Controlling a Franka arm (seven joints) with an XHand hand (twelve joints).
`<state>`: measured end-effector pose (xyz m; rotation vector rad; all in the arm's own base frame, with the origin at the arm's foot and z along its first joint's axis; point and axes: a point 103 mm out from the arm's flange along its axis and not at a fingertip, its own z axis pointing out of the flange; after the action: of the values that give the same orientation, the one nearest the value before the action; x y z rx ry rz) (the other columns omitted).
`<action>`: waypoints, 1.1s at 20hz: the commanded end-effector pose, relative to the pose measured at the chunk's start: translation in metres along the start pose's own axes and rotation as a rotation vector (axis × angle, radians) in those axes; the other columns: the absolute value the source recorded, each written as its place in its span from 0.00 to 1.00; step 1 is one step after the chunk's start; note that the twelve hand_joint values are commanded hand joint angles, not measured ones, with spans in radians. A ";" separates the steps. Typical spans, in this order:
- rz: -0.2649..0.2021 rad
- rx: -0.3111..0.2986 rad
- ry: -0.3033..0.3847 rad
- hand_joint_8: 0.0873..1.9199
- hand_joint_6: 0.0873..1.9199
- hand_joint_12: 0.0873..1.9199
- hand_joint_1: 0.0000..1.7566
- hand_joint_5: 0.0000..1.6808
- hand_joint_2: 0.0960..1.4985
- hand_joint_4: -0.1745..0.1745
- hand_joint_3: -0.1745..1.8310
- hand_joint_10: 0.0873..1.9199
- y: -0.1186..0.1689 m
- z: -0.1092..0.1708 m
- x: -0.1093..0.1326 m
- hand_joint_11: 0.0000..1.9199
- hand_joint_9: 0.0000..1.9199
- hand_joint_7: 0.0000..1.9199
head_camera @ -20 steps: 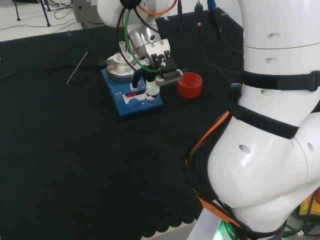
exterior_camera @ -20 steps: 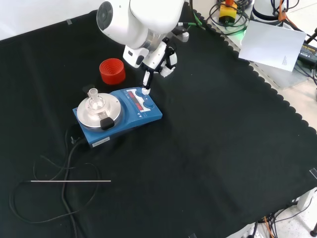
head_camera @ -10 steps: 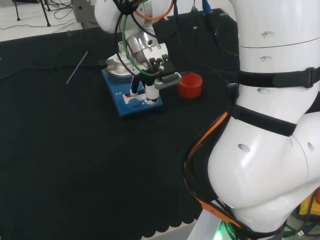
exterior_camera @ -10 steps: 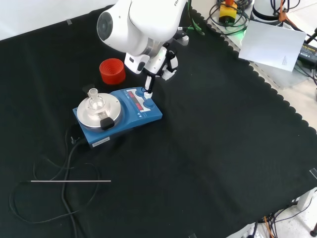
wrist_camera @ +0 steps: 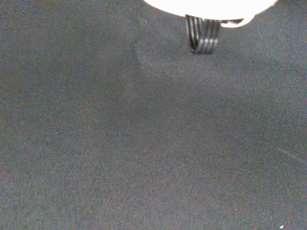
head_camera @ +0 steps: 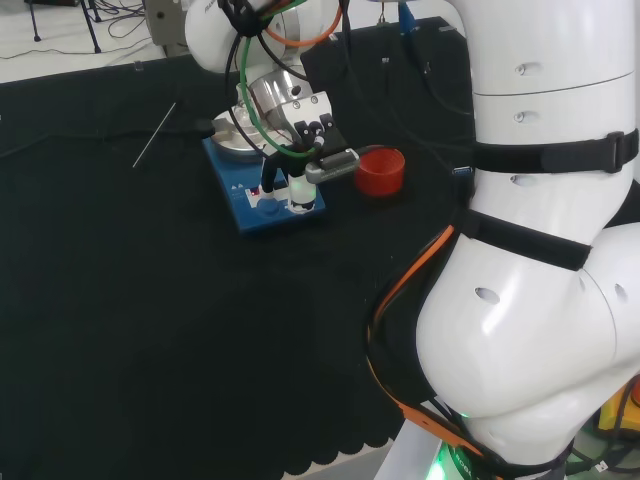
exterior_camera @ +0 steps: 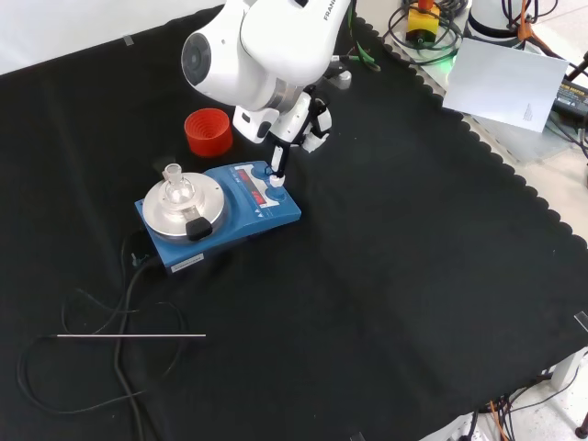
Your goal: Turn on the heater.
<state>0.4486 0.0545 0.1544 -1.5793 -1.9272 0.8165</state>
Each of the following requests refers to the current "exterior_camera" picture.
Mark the white table leg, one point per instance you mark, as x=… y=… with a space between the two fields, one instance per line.
x=567 y=369

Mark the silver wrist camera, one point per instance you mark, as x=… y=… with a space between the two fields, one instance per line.
x=342 y=79

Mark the thin steel probe rod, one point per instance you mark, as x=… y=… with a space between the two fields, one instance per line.
x=133 y=335

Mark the heater with blue base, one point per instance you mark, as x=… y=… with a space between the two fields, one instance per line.
x=271 y=212

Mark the clear round-bottom glass flask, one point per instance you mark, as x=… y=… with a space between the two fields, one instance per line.
x=175 y=190

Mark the black scalloped bench cloth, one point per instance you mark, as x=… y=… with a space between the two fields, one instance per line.
x=367 y=252

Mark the yellow stop button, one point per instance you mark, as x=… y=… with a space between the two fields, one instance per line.
x=421 y=25

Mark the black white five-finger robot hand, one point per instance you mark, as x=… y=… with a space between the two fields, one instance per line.
x=294 y=124

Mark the black power adapter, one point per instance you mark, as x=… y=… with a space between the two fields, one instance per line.
x=572 y=98

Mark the pale board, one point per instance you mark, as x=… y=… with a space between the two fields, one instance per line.
x=500 y=82

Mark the red ribbed plastic cup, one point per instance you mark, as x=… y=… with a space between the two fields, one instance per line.
x=206 y=133

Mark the grey tape strip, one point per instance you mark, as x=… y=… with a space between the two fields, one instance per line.
x=582 y=320
x=128 y=41

